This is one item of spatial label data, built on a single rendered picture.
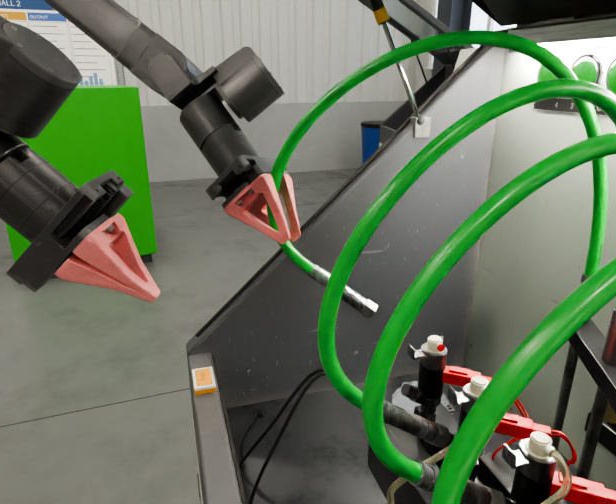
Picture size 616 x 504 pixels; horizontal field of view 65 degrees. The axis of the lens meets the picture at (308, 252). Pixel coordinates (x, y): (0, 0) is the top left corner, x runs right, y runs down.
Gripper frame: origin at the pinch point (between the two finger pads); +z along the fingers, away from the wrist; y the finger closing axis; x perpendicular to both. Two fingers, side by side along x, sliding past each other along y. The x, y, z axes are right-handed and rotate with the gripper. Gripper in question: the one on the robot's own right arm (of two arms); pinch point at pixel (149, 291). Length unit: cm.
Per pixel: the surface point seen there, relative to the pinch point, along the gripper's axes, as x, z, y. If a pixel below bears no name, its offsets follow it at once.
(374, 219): -4.0, 7.7, 18.5
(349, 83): 15.8, 1.1, 24.9
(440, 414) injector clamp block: 11.1, 37.4, 6.0
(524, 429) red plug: -2.5, 33.1, 14.7
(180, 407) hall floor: 139, 58, -113
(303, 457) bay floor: 20.1, 36.1, -16.7
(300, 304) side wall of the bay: 35.8, 22.9, -4.1
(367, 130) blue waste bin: 619, 111, 39
